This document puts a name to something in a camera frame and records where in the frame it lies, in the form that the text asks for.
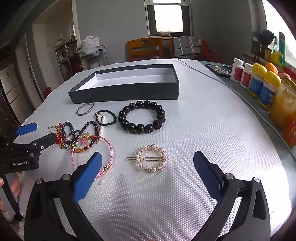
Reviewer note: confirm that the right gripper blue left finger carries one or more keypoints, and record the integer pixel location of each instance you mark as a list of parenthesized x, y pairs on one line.
[(86, 177)]

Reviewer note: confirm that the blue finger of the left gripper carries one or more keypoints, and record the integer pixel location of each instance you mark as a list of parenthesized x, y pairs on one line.
[(23, 130), (42, 143)]

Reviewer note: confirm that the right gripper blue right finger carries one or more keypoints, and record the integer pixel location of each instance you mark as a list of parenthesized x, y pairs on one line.
[(211, 175)]

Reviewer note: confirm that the thin silver bangle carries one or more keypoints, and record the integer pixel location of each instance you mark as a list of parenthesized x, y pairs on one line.
[(85, 108)]

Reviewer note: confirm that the round pearl hair clip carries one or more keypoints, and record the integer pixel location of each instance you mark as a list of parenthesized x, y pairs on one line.
[(150, 158)]

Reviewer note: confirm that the dark grey jewelry box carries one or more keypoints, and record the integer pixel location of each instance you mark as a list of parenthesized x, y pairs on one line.
[(137, 82)]

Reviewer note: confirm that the person's left hand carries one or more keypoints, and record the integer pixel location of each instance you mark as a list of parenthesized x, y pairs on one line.
[(15, 188)]

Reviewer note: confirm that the tall storage shelf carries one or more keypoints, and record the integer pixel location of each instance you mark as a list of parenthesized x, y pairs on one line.
[(68, 57)]

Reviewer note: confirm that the orange snack packet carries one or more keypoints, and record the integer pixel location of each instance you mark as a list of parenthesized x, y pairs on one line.
[(290, 134)]

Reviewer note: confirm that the orange juice jar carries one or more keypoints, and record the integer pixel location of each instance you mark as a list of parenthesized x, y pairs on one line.
[(283, 106)]

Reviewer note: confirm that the yellow cap blue bottle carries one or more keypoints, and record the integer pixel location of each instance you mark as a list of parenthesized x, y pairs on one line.
[(256, 80)]

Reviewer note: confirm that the white plastic bag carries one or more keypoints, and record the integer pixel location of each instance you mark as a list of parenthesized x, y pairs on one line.
[(88, 45)]

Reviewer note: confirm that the patterned phone case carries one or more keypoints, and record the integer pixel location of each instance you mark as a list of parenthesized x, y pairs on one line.
[(218, 70)]

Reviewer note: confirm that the white pill bottle red label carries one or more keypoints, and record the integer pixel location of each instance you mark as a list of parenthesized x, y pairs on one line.
[(237, 70)]

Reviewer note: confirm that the red cloth on chair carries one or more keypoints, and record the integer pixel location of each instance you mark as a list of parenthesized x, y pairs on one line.
[(207, 54)]

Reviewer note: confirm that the orange fruit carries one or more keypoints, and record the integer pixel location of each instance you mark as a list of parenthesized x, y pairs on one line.
[(270, 67)]

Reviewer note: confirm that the grey plaid folded cloth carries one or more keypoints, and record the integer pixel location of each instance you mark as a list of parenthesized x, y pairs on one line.
[(186, 45)]

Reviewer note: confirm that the green spray bottle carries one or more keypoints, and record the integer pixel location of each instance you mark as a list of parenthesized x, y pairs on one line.
[(282, 47)]

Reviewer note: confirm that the small bowl on sill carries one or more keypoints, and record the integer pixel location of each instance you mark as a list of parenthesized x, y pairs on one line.
[(165, 33)]

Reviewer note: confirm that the metal wire rack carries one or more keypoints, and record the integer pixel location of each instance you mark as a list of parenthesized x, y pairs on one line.
[(94, 60)]

